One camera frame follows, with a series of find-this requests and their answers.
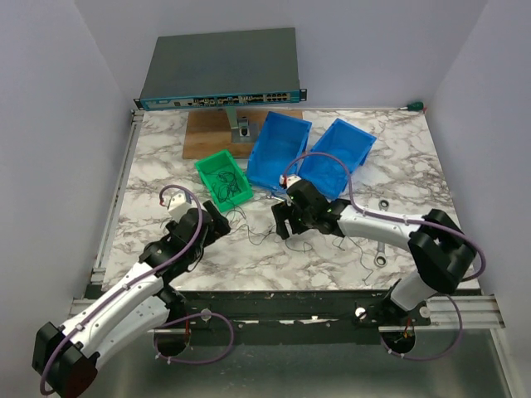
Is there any left blue plastic bin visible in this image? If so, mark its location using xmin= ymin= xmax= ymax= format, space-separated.
xmin=246 ymin=112 xmax=312 ymax=191

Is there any wooden base board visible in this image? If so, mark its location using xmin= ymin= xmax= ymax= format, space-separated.
xmin=183 ymin=109 xmax=303 ymax=160

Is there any aluminium side rail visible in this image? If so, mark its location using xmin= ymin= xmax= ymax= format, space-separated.
xmin=90 ymin=110 xmax=144 ymax=285

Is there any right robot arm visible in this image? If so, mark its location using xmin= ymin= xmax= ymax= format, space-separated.
xmin=271 ymin=177 xmax=480 ymax=325

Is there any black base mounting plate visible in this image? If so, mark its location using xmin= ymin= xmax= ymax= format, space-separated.
xmin=150 ymin=290 xmax=429 ymax=351

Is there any blue plastic bin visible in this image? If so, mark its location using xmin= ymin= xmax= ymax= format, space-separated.
xmin=299 ymin=119 xmax=377 ymax=199
xmin=246 ymin=112 xmax=312 ymax=191

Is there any green handled screwdriver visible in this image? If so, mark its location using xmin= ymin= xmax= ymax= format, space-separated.
xmin=399 ymin=101 xmax=426 ymax=112

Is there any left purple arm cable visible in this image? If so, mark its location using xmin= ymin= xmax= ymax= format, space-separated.
xmin=39 ymin=185 xmax=236 ymax=395

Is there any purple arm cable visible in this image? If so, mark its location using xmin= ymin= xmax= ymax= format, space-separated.
xmin=39 ymin=185 xmax=236 ymax=395
xmin=281 ymin=152 xmax=487 ymax=362

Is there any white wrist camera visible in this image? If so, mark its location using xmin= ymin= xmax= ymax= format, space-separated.
xmin=160 ymin=192 xmax=192 ymax=221
xmin=279 ymin=175 xmax=301 ymax=189

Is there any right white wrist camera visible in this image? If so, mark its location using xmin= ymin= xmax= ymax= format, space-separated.
xmin=279 ymin=175 xmax=301 ymax=189

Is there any grey metal stand bracket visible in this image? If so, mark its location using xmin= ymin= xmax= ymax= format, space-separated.
xmin=225 ymin=107 xmax=260 ymax=143

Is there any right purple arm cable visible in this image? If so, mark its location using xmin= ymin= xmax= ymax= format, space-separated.
xmin=281 ymin=152 xmax=487 ymax=362

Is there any grey network switch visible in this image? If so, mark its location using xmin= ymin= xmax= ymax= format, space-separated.
xmin=134 ymin=27 xmax=307 ymax=111

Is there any grey ratchet wrench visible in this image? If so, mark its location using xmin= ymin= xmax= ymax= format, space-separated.
xmin=374 ymin=199 xmax=389 ymax=268

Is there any right blue plastic bin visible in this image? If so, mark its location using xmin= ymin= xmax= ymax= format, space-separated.
xmin=299 ymin=119 xmax=377 ymax=199

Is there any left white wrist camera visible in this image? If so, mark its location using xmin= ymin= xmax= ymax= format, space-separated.
xmin=160 ymin=192 xmax=192 ymax=221

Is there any green plastic bin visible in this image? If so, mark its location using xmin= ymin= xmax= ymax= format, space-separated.
xmin=195 ymin=149 xmax=254 ymax=212

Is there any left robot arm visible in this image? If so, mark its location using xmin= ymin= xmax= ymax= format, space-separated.
xmin=32 ymin=201 xmax=231 ymax=397

